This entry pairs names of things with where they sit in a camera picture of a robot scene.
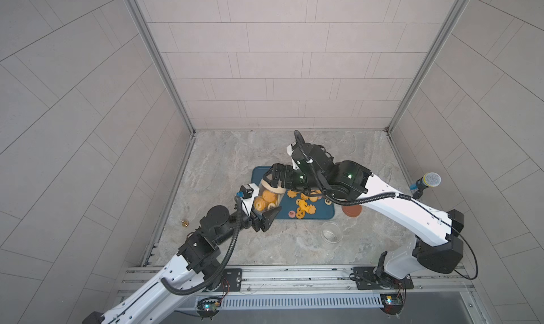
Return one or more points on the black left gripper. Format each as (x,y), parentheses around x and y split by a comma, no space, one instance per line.
(258,225)

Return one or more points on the left circuit board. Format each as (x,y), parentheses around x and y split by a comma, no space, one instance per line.
(208,307)

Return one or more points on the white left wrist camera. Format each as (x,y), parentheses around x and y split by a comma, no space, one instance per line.
(247,193)

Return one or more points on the circuit board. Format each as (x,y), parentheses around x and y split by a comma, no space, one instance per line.
(392,304)
(208,307)

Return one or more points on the jar with beige lid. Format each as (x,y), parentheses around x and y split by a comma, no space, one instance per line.
(269,197)

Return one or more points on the aluminium corner frame post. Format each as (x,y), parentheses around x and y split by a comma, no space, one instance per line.
(445,31)
(141,24)

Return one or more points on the microphone on black stand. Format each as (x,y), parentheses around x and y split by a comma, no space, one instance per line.
(430,179)

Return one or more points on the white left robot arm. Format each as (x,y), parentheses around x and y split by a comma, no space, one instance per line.
(198,264)

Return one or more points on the yellow pretzel cookie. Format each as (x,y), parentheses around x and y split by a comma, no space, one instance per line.
(300,214)

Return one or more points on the orange flower cookie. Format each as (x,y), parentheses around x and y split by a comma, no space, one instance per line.
(292,193)

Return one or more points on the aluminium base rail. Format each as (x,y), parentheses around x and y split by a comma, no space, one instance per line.
(297,287)

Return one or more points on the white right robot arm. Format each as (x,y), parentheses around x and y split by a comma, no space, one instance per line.
(438,244)

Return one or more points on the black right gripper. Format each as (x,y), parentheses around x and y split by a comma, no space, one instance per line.
(287,179)

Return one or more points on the right circuit board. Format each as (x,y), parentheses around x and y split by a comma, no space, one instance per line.
(392,304)

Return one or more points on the terracotta jar lid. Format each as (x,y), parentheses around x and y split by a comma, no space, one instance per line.
(352,211)

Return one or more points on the aluminium corner frame post right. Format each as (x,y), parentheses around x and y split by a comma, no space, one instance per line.
(445,31)

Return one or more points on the aluminium corner frame post left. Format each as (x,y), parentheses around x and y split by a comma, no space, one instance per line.
(141,24)

